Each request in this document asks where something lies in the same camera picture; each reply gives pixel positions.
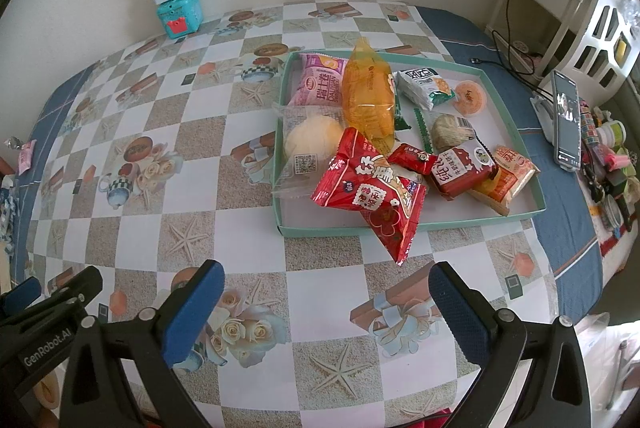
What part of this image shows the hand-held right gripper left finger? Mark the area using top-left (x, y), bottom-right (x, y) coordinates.
top-left (60, 259), bottom-right (226, 428)

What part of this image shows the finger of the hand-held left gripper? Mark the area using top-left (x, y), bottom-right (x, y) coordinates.
top-left (0, 277), bottom-right (42, 316)
top-left (42, 266), bottom-right (104, 315)

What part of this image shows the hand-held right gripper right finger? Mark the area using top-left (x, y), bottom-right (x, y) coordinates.
top-left (428, 260), bottom-right (593, 428)

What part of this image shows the dark red silver snack packet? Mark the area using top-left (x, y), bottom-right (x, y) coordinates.
top-left (430, 147), bottom-right (500, 201)

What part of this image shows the large red snack bag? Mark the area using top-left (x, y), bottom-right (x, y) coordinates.
top-left (311, 127), bottom-right (428, 266)

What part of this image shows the long orange snack packet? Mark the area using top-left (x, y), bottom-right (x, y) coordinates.
top-left (467, 144), bottom-right (541, 216)

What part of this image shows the teal tray with white inside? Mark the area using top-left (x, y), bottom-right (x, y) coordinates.
top-left (272, 50), bottom-right (547, 239)

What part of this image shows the small red snack packet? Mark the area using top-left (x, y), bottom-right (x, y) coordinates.
top-left (387, 143), bottom-right (438, 176)

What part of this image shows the clear green-edged cookie packet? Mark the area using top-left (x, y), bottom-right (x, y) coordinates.
top-left (412, 108), bottom-right (483, 155)

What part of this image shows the dark green snack packet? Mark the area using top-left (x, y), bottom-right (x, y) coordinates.
top-left (392, 100), bottom-right (412, 132)

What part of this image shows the round bun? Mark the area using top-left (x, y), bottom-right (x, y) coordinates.
top-left (271, 102), bottom-right (347, 209)

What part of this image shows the orange jelly cup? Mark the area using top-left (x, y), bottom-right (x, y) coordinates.
top-left (454, 79), bottom-right (488, 115)

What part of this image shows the white green cracker packet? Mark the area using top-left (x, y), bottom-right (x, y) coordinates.
top-left (395, 66), bottom-right (457, 111)

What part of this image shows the yellow snack bag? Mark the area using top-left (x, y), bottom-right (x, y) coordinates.
top-left (341, 36), bottom-right (398, 149)

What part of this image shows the pink cake roll packet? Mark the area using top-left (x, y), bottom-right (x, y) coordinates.
top-left (286, 52), bottom-right (349, 107)

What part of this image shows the crumpled blue white packaging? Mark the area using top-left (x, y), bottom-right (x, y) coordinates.
top-left (0, 175), bottom-right (23, 253)

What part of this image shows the checkered printed tablecloth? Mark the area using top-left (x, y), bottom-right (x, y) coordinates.
top-left (10, 0), bottom-right (618, 428)

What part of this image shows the small pink candy packet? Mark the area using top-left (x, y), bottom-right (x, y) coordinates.
top-left (17, 140), bottom-right (38, 173)

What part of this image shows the white plastic bag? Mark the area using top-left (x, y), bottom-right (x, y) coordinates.
top-left (575, 313), bottom-right (640, 414)

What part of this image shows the white phone stand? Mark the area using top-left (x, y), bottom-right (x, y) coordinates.
top-left (530, 90), bottom-right (558, 143)

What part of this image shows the pile of colourful stationery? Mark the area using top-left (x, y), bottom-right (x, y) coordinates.
top-left (580, 105), bottom-right (640, 233)

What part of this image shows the black smartphone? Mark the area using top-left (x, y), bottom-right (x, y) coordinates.
top-left (551, 70), bottom-right (583, 172)

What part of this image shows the teal box with red crab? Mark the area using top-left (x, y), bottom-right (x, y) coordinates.
top-left (155, 0), bottom-right (203, 39)

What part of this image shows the white lattice furniture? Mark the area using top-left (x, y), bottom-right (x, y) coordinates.
top-left (570, 0), bottom-right (640, 93)

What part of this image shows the black charging cable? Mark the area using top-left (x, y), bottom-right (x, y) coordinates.
top-left (470, 0), bottom-right (551, 93)

